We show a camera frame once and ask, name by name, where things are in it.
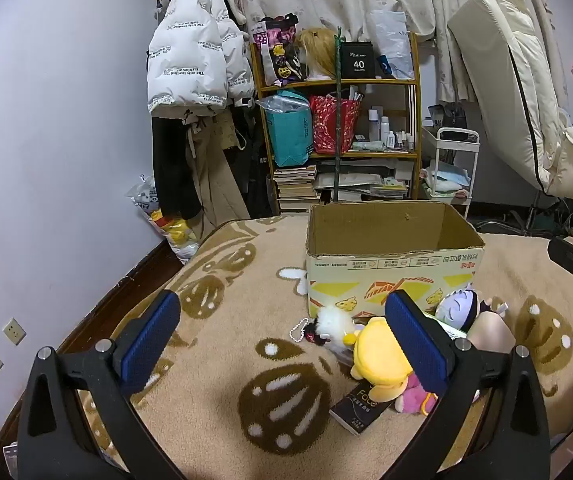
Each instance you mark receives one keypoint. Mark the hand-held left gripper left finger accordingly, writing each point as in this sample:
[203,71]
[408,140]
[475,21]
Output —
[151,345]

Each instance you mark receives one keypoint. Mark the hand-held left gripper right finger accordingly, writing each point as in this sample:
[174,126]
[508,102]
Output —
[416,345]

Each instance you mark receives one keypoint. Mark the yellow plush toy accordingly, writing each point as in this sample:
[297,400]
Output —
[376,355]

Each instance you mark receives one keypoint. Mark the white-haired plush doll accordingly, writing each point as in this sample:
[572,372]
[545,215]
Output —
[454,305]

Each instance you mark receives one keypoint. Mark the printed cardboard box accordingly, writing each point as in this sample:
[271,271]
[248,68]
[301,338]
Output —
[396,280]

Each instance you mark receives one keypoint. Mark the pale pink plush toy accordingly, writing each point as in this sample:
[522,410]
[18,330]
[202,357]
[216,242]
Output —
[489,332]

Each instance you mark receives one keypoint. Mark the black packet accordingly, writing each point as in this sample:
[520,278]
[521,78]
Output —
[361,407]

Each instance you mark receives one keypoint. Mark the white fluffy plush toy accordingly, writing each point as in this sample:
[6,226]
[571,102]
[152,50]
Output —
[331,325]

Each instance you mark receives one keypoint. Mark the beige patterned blanket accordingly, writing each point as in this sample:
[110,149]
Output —
[246,320]

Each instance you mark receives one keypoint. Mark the plastic bag of toys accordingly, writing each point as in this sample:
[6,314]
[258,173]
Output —
[176,235]

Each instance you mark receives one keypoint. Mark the light blue folded cloth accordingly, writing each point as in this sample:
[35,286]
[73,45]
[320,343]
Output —
[449,175]

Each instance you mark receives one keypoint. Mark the white trolley cart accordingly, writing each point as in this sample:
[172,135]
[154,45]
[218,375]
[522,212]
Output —
[459,135]

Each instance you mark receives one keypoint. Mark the pile of books and papers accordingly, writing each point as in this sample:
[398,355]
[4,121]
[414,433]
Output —
[366,180]

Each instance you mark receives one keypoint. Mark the beige hanging garment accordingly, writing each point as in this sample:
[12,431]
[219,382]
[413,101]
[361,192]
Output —
[216,185]

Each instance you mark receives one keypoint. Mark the black coat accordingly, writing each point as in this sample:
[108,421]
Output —
[171,170]

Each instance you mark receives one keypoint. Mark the wooden shelf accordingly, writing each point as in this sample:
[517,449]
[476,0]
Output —
[391,155]

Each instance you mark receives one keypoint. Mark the cream folded mattress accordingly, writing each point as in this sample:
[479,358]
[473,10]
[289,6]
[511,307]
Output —
[506,60]

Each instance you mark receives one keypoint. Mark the stack of books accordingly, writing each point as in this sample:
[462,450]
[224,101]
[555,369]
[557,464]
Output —
[294,190]

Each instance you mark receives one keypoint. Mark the pale green pouch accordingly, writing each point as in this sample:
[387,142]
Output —
[369,146]

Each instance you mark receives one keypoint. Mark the group of cosmetic bottles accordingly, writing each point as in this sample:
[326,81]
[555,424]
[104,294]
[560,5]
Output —
[391,140]

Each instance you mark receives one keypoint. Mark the red gift bag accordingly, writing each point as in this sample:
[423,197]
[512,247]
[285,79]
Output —
[329,130]

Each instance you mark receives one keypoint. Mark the teal bag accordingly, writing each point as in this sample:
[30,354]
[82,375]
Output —
[289,135]

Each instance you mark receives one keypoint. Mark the green pole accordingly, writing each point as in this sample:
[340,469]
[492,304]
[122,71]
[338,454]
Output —
[338,110]

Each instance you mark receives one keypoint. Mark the white plastic bag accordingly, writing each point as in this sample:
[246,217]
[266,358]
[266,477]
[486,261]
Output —
[391,40]

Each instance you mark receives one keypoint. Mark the black box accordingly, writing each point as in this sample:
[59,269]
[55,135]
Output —
[359,65]

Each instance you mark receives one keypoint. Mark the white puffer jacket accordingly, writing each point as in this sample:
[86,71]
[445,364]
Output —
[186,60]

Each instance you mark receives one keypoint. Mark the blonde wig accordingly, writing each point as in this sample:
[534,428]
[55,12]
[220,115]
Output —
[316,45]

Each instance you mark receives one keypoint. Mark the pink black patterned bag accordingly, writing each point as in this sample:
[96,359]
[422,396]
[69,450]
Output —
[276,40]

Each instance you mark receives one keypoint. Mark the metal frame legs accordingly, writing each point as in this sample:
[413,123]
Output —
[531,215]

